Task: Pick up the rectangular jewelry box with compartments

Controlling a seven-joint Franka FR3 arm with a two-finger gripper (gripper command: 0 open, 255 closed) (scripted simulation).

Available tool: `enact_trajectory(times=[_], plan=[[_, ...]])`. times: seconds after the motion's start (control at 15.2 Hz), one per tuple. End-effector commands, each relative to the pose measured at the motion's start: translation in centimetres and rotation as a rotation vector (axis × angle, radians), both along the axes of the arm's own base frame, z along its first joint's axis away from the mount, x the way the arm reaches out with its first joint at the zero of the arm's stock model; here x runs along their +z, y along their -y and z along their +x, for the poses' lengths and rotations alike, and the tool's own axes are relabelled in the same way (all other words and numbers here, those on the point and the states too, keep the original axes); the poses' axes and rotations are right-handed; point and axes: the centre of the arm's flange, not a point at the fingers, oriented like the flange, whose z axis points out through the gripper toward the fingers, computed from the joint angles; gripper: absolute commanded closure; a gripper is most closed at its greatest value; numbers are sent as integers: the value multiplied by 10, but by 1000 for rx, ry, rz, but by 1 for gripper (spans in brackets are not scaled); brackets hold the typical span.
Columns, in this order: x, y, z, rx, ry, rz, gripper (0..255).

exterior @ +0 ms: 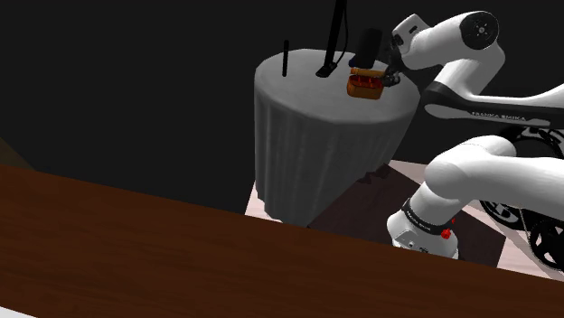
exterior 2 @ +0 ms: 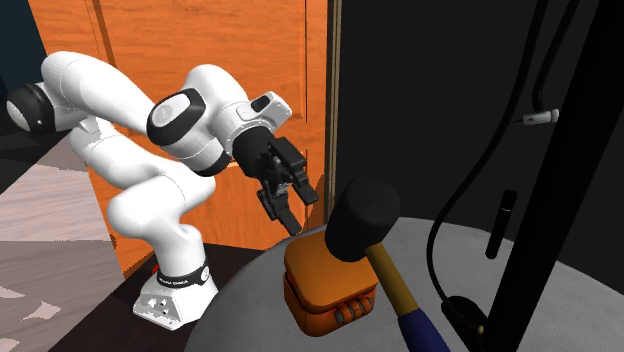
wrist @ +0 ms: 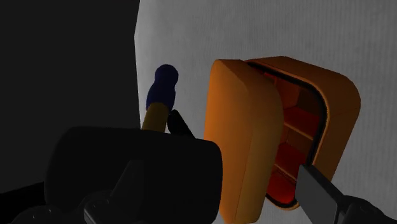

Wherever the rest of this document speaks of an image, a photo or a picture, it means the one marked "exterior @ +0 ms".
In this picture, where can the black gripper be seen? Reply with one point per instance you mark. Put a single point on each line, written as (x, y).
(393, 66)

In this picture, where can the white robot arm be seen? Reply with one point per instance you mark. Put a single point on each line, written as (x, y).
(467, 176)

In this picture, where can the black cylinder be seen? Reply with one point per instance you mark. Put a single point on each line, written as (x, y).
(368, 46)

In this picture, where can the orange box with red inside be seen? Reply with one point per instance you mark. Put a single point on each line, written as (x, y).
(362, 90)

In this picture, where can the black pole on foot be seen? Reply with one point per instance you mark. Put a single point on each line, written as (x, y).
(334, 35)

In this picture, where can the thin black stick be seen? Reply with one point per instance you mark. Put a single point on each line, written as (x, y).
(285, 59)

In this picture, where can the round table with grey cloth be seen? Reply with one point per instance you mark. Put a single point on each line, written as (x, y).
(317, 145)

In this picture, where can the brown wooden table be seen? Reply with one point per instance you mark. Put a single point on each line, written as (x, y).
(176, 260)

